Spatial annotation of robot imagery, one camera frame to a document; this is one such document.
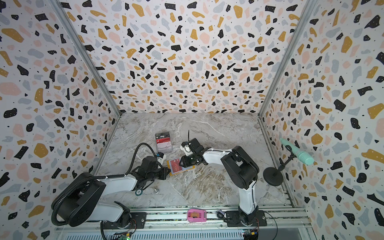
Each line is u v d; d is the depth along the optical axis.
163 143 0.98
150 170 0.73
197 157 0.75
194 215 0.73
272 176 0.88
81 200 0.42
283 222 0.74
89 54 0.87
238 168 0.51
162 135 1.00
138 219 0.73
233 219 0.74
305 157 0.60
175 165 0.92
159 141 1.00
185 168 0.89
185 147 0.86
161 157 0.83
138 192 0.82
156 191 0.80
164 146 0.99
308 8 0.72
